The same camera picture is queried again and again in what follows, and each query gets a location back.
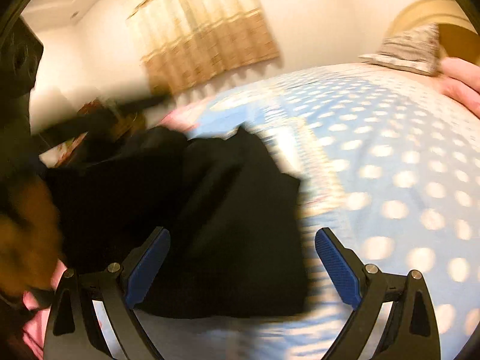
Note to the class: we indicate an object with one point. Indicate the blue polka dot bed sheet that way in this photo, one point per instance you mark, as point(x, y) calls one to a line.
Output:
point(392, 168)

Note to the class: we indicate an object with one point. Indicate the cream wooden headboard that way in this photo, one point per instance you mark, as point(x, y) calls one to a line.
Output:
point(457, 36)

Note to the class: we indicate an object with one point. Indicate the beige patterned window curtain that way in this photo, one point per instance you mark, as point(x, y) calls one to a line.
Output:
point(185, 43)

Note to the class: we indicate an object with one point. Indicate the black jacket with brown fur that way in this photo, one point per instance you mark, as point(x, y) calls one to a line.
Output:
point(231, 213)

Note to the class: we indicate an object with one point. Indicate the brown wooden desk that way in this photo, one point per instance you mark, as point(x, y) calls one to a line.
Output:
point(97, 132)

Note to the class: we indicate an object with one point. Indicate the pink floral folded quilt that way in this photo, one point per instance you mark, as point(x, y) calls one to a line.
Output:
point(459, 81)

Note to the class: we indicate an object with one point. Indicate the grey patterned pillow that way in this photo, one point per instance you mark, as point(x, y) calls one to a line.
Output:
point(415, 50)

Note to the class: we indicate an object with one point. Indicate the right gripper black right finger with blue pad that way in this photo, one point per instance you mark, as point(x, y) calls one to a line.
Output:
point(411, 330)

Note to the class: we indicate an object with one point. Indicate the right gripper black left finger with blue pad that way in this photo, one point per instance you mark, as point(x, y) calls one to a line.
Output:
point(73, 330)

